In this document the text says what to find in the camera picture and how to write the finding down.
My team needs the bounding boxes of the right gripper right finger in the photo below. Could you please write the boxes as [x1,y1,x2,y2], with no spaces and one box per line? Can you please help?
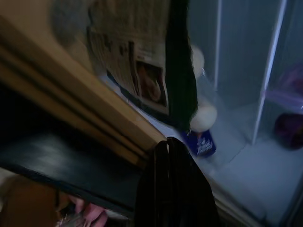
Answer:
[168,137,220,227]

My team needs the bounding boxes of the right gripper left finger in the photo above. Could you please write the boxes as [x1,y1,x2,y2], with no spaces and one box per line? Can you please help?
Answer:
[135,139,170,227]

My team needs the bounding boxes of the purple drink can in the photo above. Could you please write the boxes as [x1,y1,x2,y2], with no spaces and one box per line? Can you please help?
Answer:
[274,113,303,151]

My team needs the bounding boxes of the silver fridge main door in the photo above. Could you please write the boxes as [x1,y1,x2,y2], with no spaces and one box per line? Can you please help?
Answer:
[0,14,228,227]

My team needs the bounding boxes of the silver two-door fridge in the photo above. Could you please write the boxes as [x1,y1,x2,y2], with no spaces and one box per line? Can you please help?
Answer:
[99,0,303,227]

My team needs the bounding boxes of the purple Cadbury chocolate bar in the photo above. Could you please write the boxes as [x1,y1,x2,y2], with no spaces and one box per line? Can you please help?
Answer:
[181,129,217,157]

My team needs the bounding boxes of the pink ribbon bundle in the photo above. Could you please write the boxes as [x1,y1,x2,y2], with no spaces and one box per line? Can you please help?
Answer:
[59,196,112,227]

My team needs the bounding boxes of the small clear bottle white cap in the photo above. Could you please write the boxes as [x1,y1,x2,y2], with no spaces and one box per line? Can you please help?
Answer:
[189,104,218,133]
[189,44,205,71]

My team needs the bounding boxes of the green snack bag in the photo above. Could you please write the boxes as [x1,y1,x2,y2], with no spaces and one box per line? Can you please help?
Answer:
[164,0,198,133]

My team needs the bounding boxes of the brown cardboard box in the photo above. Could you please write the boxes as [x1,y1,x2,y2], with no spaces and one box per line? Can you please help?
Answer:
[0,175,79,227]

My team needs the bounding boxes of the flattened printed cardboard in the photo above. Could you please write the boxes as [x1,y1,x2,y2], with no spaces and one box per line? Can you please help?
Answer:
[86,0,170,116]

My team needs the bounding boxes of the olive grey cloth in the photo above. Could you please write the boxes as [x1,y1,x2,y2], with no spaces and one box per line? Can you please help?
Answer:
[51,0,95,48]

